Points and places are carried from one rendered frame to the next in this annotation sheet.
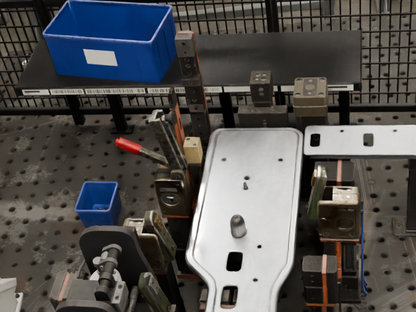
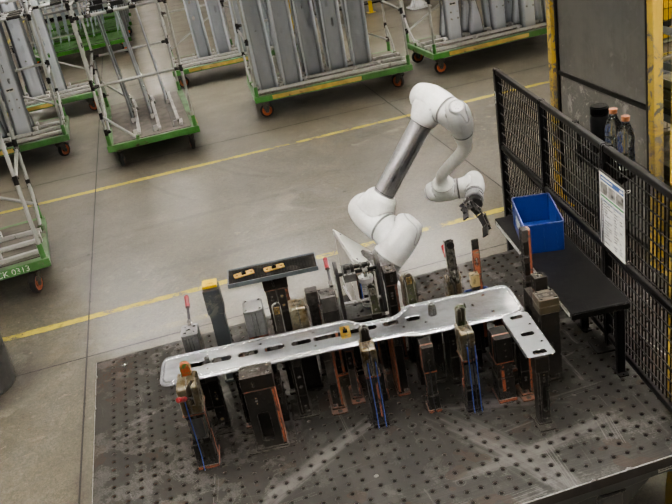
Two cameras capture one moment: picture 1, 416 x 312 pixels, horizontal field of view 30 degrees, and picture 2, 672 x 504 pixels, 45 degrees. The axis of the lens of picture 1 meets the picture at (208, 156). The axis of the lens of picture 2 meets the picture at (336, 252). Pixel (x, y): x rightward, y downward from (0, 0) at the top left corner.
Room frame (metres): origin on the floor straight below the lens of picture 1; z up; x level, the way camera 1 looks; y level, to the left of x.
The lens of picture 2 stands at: (-0.10, -2.45, 2.61)
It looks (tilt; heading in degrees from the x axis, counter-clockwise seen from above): 26 degrees down; 71
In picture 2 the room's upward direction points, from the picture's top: 10 degrees counter-clockwise
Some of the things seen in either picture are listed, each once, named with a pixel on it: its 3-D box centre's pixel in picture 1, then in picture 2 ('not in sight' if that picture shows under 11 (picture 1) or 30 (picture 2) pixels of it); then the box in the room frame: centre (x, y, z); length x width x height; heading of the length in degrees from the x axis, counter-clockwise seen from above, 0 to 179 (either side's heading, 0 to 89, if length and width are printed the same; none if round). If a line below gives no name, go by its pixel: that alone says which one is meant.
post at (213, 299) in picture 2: not in sight; (222, 332); (0.36, 0.52, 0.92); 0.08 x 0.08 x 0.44; 74
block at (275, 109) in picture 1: (267, 153); (534, 327); (1.44, -0.15, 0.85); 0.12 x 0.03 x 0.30; 74
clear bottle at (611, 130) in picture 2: not in sight; (613, 134); (1.84, -0.15, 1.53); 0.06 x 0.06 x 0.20
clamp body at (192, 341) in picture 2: not in sight; (200, 367); (0.22, 0.38, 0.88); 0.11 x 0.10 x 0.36; 74
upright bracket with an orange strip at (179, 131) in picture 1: (187, 171); (479, 294); (1.33, 0.05, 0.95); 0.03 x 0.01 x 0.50; 164
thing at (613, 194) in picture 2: not in sight; (614, 216); (1.69, -0.32, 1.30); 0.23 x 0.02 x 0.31; 74
